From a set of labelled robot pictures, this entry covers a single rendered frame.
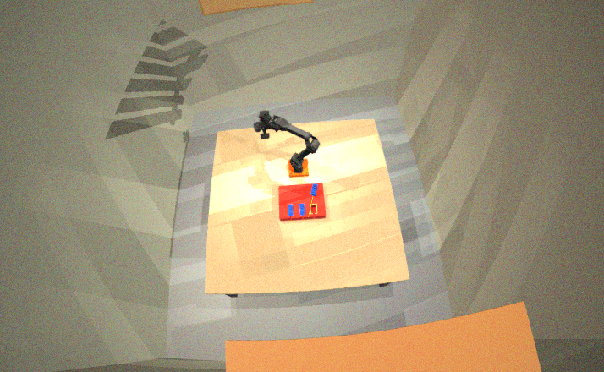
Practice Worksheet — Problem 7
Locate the blue micro servo with yellow cable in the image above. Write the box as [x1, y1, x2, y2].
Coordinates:
[310, 183, 318, 208]

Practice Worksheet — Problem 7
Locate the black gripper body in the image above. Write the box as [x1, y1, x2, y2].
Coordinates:
[260, 123, 270, 140]

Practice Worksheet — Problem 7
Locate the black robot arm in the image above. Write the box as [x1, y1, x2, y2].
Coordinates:
[254, 111, 321, 173]

